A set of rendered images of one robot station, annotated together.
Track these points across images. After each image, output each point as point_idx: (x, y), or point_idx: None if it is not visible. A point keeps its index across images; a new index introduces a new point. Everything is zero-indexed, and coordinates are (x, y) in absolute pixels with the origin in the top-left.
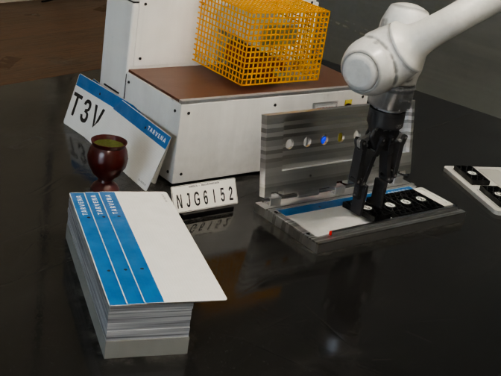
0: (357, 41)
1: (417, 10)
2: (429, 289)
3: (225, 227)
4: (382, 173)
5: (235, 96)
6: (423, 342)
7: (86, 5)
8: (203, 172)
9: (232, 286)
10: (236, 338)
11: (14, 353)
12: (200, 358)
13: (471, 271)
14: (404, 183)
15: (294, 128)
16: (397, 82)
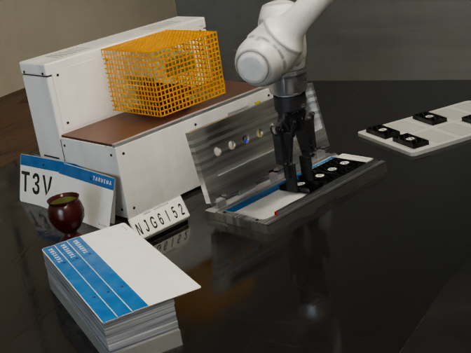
0: (242, 43)
1: (284, 3)
2: (372, 231)
3: (185, 237)
4: (303, 150)
5: (158, 127)
6: (380, 273)
7: (10, 102)
8: (153, 200)
9: (205, 281)
10: (221, 319)
11: None
12: (195, 344)
13: (404, 206)
14: (327, 155)
15: (216, 136)
16: (287, 66)
